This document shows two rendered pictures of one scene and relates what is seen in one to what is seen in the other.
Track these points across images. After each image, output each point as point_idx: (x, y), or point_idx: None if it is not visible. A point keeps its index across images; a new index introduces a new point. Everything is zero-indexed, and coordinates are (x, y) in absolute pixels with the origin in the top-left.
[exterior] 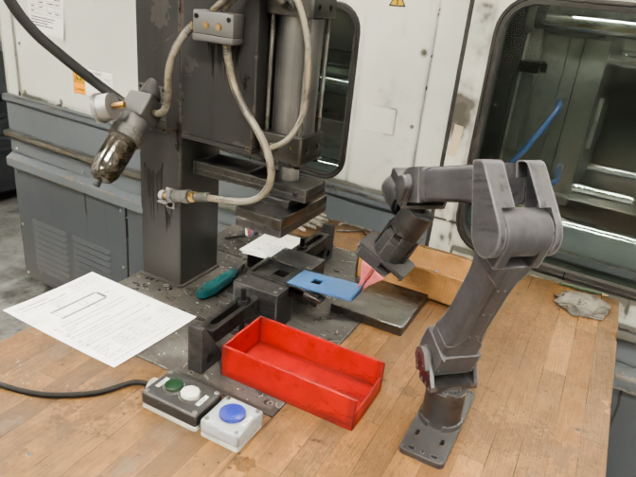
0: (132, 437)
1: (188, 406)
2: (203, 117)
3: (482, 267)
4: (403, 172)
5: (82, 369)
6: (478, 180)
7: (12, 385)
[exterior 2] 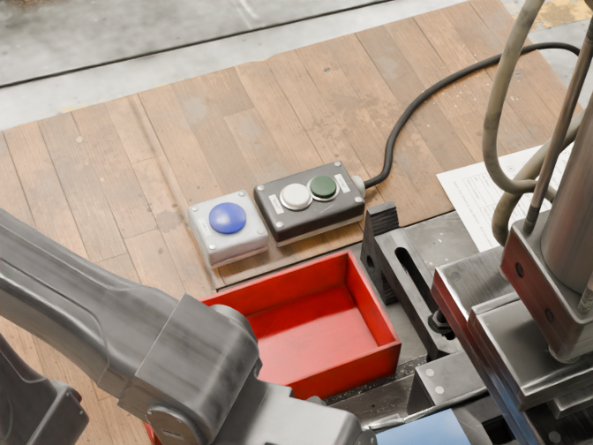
0: (288, 147)
1: (275, 187)
2: None
3: None
4: (319, 423)
5: (455, 148)
6: None
7: (451, 77)
